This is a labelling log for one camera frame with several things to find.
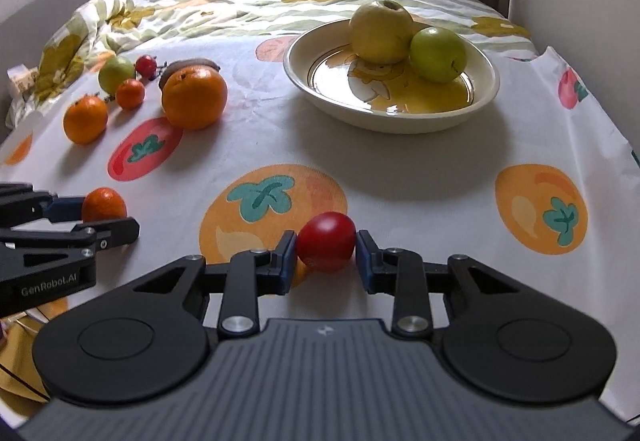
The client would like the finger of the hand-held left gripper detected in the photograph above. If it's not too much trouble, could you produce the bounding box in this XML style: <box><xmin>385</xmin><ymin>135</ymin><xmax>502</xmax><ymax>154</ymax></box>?
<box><xmin>0</xmin><ymin>182</ymin><xmax>87</xmax><ymax>228</ymax></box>
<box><xmin>0</xmin><ymin>217</ymin><xmax>141</xmax><ymax>253</ymax></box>

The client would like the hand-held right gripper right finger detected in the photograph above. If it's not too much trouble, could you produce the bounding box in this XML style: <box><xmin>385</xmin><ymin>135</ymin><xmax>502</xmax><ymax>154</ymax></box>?
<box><xmin>355</xmin><ymin>230</ymin><xmax>523</xmax><ymax>339</ymax></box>

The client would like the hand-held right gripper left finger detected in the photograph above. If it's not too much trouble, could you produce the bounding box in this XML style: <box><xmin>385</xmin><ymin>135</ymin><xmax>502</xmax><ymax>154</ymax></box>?
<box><xmin>132</xmin><ymin>230</ymin><xmax>299</xmax><ymax>339</ymax></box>

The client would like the dimpled orange tangerine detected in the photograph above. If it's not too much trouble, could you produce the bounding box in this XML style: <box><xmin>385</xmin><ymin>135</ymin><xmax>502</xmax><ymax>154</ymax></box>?
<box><xmin>81</xmin><ymin>188</ymin><xmax>128</xmax><ymax>225</ymax></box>

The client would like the medium orange tangerine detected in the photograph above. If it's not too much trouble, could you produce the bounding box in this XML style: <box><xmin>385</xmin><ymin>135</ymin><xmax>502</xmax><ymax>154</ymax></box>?
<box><xmin>63</xmin><ymin>96</ymin><xmax>109</xmax><ymax>145</ymax></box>

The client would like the large orange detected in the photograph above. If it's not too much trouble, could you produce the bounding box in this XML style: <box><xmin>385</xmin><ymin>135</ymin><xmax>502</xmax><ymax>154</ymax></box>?
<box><xmin>161</xmin><ymin>65</ymin><xmax>228</xmax><ymax>131</ymax></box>

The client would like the cream ceramic bowl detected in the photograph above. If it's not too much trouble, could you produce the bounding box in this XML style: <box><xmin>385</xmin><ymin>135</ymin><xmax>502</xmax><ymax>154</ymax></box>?
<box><xmin>283</xmin><ymin>18</ymin><xmax>501</xmax><ymax>135</ymax></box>

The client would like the fruit printed white tablecloth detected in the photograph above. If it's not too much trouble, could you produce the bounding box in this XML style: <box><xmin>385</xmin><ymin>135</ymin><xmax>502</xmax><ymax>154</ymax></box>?
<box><xmin>0</xmin><ymin>18</ymin><xmax>640</xmax><ymax>424</ymax></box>

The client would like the small orange tangerine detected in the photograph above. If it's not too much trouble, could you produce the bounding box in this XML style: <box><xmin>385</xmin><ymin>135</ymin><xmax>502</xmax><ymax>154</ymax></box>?
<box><xmin>116</xmin><ymin>78</ymin><xmax>146</xmax><ymax>111</ymax></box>

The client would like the small white carton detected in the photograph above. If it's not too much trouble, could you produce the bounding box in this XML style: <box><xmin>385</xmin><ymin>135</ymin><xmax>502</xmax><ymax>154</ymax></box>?
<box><xmin>6</xmin><ymin>65</ymin><xmax>36</xmax><ymax>98</ymax></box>

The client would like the small green apple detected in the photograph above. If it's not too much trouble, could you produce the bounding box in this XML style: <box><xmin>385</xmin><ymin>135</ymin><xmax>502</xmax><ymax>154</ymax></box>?
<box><xmin>98</xmin><ymin>56</ymin><xmax>137</xmax><ymax>93</ymax></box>

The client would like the brown oval fruit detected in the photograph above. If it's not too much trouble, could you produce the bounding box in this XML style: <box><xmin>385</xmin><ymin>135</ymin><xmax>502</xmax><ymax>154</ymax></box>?
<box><xmin>158</xmin><ymin>58</ymin><xmax>221</xmax><ymax>90</ymax></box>

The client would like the beige upholstered headboard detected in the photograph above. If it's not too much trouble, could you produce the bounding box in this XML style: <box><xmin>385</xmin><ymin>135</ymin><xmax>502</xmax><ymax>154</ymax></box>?
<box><xmin>0</xmin><ymin>0</ymin><xmax>128</xmax><ymax>54</ymax></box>

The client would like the floral striped blanket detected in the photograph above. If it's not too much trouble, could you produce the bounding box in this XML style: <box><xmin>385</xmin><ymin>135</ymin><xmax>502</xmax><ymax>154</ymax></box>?
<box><xmin>5</xmin><ymin>0</ymin><xmax>540</xmax><ymax>128</ymax></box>

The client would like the large yellow apple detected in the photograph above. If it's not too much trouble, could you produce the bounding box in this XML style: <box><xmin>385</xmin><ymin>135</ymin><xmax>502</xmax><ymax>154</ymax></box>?
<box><xmin>348</xmin><ymin>0</ymin><xmax>416</xmax><ymax>65</ymax></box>

